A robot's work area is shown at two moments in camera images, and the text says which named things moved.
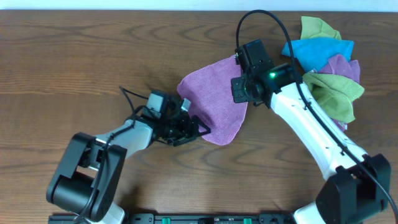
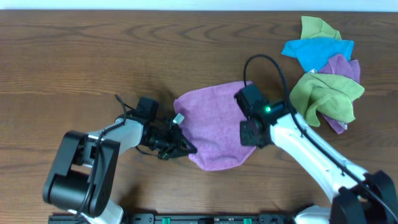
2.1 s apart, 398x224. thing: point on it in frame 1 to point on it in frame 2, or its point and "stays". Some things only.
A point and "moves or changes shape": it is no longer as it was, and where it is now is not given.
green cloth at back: [314, 28] stays
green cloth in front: [336, 94] stays
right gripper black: [237, 96] to [245, 139]
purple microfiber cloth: [208, 89] moves or changes shape
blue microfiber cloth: [313, 54] stays
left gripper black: [193, 129] to [174, 149]
